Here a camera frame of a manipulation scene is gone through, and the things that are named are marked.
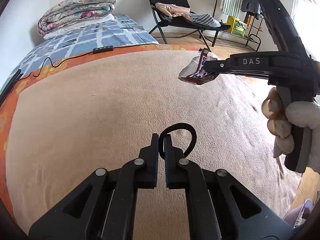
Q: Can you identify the black hair tie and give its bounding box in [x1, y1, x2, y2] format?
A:
[158, 122, 198, 160]

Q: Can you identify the black cable with remote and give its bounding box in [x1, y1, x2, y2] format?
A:
[0, 45, 156, 103]

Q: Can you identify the black clothes rack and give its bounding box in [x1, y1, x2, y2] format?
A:
[213, 0, 264, 51]

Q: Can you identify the clothes pile on chair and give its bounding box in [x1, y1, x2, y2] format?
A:
[155, 3, 221, 28]

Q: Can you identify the yellow crate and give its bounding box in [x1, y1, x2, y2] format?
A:
[226, 16, 247, 37]

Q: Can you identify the folded floral quilt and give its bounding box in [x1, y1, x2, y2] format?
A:
[37, 0, 117, 36]

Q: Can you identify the dark candy wrapper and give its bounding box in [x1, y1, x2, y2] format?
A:
[178, 48, 218, 85]

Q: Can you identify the blue checkered mattress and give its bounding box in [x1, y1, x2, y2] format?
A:
[1, 15, 158, 90]

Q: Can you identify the beige fleece blanket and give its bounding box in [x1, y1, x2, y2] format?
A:
[6, 50, 301, 231]

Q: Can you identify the black folding chair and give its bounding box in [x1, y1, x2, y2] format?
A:
[149, 0, 231, 48]

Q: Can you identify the right hand white glove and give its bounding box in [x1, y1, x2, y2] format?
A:
[261, 88, 319, 173]

